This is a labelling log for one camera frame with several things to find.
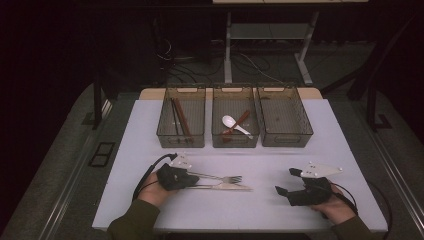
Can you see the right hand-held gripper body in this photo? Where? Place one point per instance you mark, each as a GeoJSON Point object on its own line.
{"type": "Point", "coordinates": [313, 193]}

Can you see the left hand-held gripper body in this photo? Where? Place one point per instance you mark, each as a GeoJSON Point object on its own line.
{"type": "Point", "coordinates": [173, 178]}

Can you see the metal fork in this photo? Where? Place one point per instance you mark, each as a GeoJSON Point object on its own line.
{"type": "Point", "coordinates": [233, 179]}

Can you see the metal forks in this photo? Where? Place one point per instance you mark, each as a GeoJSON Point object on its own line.
{"type": "Point", "coordinates": [233, 187]}

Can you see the clear grey plastic bin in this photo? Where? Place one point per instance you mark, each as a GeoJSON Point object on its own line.
{"type": "Point", "coordinates": [220, 100]}
{"type": "Point", "coordinates": [196, 116]}
{"type": "Point", "coordinates": [285, 116]}

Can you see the brown wooden spoon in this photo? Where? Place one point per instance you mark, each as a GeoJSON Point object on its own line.
{"type": "Point", "coordinates": [240, 120]}

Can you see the person's left hand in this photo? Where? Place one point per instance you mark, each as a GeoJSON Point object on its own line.
{"type": "Point", "coordinates": [151, 193]}

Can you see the person's right hand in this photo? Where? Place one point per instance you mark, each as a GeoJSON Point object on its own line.
{"type": "Point", "coordinates": [335, 208]}

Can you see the black metal stand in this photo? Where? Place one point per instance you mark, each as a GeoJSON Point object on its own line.
{"type": "Point", "coordinates": [371, 106]}
{"type": "Point", "coordinates": [97, 106]}

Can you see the black rectangular floor frame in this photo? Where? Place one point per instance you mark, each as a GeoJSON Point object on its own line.
{"type": "Point", "coordinates": [94, 154]}

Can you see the metal floor rail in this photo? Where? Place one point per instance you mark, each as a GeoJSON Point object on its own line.
{"type": "Point", "coordinates": [400, 180]}
{"type": "Point", "coordinates": [66, 190]}

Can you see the white metal desk frame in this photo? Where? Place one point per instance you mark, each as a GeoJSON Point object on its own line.
{"type": "Point", "coordinates": [227, 50]}

